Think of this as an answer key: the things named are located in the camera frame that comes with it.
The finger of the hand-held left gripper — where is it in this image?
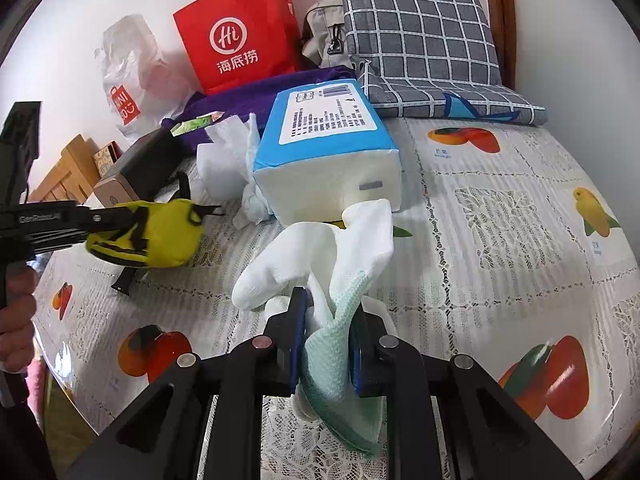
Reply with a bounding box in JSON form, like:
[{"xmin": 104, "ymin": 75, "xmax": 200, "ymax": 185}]
[
  {"xmin": 75, "ymin": 203, "xmax": 146, "ymax": 241},
  {"xmin": 30, "ymin": 230, "xmax": 148, "ymax": 256}
]

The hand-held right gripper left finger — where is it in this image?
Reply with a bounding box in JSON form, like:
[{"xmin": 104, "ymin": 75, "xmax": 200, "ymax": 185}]
[{"xmin": 65, "ymin": 287, "xmax": 311, "ymax": 480}]

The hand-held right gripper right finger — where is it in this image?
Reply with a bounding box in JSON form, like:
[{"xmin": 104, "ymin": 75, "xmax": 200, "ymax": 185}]
[{"xmin": 350, "ymin": 307, "xmax": 583, "ymax": 480}]

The yellow sock with black stripes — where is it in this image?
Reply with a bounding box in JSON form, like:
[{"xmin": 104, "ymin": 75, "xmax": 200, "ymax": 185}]
[{"xmin": 84, "ymin": 172, "xmax": 223, "ymax": 268}]

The white sock with mint toe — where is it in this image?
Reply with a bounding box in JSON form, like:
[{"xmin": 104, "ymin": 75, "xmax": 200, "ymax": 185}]
[{"xmin": 232, "ymin": 199, "xmax": 396, "ymax": 457}]

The person's left hand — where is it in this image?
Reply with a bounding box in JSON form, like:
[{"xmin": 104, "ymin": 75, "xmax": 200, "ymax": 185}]
[{"xmin": 0, "ymin": 260, "xmax": 37, "ymax": 373}]

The wooden headboard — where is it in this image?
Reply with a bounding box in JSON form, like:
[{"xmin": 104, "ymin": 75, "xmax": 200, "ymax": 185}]
[{"xmin": 27, "ymin": 134, "xmax": 101, "ymax": 206}]

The patterned flat box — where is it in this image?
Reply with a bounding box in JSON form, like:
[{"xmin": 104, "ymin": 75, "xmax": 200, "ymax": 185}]
[{"xmin": 92, "ymin": 141, "xmax": 123, "ymax": 178}]

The dark green tin box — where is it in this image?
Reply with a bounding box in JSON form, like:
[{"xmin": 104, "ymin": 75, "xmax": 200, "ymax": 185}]
[{"xmin": 93, "ymin": 127, "xmax": 186, "ymax": 208}]

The white plastic shopping bag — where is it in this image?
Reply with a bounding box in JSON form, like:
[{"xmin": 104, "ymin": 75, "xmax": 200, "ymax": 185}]
[{"xmin": 95, "ymin": 14, "xmax": 201, "ymax": 141}]

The purple towel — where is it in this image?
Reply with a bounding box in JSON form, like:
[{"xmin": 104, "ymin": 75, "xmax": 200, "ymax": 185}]
[{"xmin": 161, "ymin": 65, "xmax": 361, "ymax": 153}]

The blue tissue pack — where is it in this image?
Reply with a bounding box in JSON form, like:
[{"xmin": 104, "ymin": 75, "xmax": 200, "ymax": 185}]
[{"xmin": 251, "ymin": 79, "xmax": 403, "ymax": 225}]

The person's dark clothing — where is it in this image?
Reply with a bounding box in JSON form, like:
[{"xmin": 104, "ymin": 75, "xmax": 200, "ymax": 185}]
[{"xmin": 0, "ymin": 372, "xmax": 57, "ymax": 480}]

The red paper bag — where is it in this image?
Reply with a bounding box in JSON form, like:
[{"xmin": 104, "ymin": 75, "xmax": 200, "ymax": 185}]
[{"xmin": 172, "ymin": 0, "xmax": 301, "ymax": 96}]

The beige fabric bag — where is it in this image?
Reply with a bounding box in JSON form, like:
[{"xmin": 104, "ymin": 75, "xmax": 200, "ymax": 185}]
[{"xmin": 300, "ymin": 1, "xmax": 351, "ymax": 68}]

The grey checked cushion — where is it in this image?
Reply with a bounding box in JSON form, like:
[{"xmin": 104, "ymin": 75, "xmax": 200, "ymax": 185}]
[{"xmin": 341, "ymin": 0, "xmax": 548, "ymax": 126}]

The brown wooden door frame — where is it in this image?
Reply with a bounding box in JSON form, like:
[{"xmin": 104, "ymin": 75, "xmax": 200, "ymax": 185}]
[{"xmin": 482, "ymin": 0, "xmax": 517, "ymax": 88}]

